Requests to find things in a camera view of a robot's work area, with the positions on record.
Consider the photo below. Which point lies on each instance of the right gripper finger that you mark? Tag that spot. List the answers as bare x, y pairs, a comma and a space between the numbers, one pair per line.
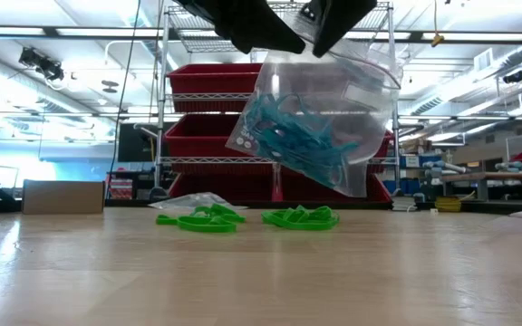
313, 10
340, 22

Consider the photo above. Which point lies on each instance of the ceiling light strip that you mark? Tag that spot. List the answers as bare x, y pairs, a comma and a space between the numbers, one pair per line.
483, 36
12, 31

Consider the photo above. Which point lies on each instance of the small parts drawer cabinet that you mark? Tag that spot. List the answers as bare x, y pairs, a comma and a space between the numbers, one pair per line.
120, 189

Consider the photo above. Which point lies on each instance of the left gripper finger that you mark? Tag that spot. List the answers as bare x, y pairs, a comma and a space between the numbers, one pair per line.
270, 27
211, 13

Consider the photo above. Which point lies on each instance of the black monitor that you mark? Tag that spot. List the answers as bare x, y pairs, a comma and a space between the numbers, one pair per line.
138, 145

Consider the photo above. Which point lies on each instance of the small cardboard box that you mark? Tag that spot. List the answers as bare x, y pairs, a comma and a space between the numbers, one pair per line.
61, 197

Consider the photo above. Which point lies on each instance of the small black ceiling device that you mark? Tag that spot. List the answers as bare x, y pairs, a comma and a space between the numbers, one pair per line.
513, 77

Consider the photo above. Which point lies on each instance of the green rubber band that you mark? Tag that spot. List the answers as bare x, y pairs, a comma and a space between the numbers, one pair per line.
225, 212
302, 224
315, 212
206, 225

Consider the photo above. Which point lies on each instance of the wooden workbench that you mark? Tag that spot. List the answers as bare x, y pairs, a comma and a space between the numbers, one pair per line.
492, 177

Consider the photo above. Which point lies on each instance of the black ceiling fixture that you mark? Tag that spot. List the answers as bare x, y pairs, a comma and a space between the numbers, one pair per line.
41, 63

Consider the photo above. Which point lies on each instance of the blue storage crate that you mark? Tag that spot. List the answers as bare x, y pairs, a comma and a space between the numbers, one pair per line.
428, 159

